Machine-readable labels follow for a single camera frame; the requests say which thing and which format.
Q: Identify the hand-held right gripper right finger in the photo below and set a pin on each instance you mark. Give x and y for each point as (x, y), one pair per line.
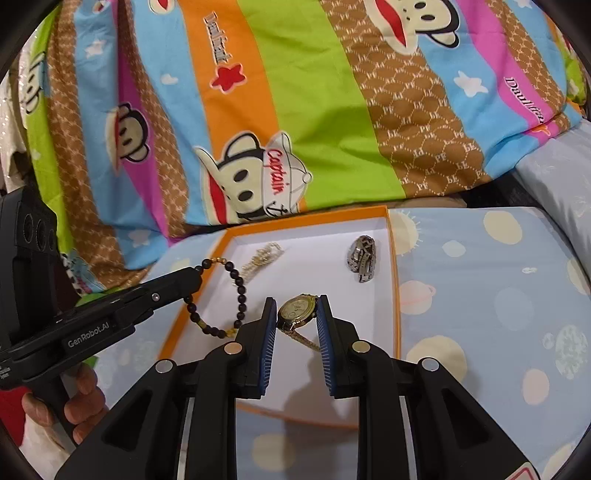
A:
(325, 346)

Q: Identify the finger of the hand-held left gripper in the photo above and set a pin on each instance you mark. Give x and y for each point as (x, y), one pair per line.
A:
(161, 286)

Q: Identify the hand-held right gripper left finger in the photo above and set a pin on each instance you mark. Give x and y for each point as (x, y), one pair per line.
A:
(268, 346)

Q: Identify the gold wristwatch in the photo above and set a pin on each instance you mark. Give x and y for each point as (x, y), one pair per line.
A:
(295, 310)

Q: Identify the orange jewelry box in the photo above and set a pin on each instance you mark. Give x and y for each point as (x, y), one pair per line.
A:
(314, 258)

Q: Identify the person's left hand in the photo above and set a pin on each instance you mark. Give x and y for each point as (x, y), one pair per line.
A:
(85, 397)

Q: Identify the silver wristwatch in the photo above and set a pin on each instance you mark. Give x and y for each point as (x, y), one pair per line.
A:
(362, 258)

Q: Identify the light blue planet print sheet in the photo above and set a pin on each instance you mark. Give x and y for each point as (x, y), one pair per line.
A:
(461, 277)

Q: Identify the red cloth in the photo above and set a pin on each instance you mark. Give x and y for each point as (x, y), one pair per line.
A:
(11, 415)

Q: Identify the colourful monkey print blanket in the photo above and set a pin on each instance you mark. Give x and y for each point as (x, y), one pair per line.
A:
(323, 92)

